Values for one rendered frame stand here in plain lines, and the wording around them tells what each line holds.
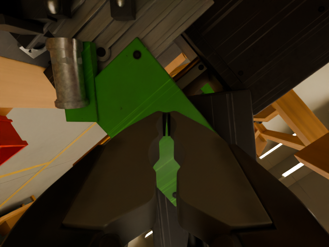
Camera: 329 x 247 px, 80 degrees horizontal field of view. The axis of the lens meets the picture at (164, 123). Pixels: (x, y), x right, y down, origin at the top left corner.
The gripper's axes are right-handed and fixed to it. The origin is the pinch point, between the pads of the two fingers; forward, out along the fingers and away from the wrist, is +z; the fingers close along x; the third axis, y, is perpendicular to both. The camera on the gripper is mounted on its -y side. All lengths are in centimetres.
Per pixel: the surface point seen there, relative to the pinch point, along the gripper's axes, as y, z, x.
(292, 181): 489, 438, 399
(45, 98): 15, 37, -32
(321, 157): 34, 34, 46
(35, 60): 3.4, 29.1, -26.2
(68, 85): 1.6, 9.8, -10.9
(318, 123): 41, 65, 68
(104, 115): 6.5, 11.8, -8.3
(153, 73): 1.3, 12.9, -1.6
